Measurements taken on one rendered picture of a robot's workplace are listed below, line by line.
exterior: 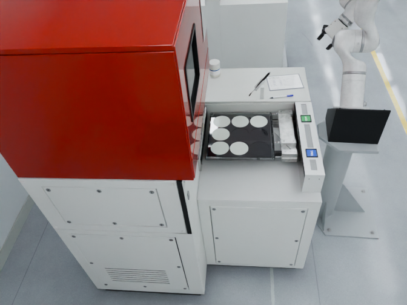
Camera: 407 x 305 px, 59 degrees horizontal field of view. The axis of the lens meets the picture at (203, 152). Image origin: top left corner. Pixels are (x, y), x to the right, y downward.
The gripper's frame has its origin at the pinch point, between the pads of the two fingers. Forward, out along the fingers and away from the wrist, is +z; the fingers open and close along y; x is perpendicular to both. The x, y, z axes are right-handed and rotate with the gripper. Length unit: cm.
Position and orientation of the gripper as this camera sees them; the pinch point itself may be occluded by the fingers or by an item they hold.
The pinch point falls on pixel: (323, 43)
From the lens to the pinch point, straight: 237.7
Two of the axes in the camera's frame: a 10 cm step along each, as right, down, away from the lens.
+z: -5.7, 6.3, 5.3
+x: -7.0, -0.3, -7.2
